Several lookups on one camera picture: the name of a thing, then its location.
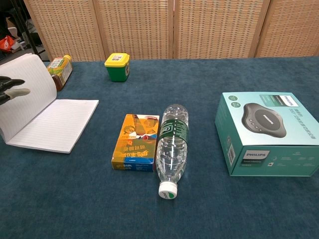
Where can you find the orange blue snack box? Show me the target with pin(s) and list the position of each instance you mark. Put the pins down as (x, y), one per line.
(135, 143)

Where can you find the teal Philips speaker box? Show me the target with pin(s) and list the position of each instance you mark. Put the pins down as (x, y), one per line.
(269, 139)

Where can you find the orange plastic bag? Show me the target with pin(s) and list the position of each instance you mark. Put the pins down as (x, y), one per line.
(7, 42)

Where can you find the amber tea bottle yellow label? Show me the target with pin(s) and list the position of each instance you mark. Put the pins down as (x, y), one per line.
(62, 69)

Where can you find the white lined notebook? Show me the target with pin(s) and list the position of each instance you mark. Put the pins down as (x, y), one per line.
(49, 124)

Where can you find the green tub yellow lid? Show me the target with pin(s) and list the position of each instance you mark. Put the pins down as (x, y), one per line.
(117, 71)

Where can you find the blue table cloth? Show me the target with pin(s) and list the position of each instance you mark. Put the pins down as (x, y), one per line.
(74, 199)

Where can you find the wooden woven folding screen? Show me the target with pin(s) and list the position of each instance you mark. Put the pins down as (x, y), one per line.
(174, 27)

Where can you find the black tripod stand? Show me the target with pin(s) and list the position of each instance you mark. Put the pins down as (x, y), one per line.
(26, 27)

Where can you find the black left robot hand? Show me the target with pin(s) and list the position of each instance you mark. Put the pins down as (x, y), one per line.
(10, 92)

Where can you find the clear water bottle green label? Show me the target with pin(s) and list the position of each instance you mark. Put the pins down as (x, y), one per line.
(172, 149)

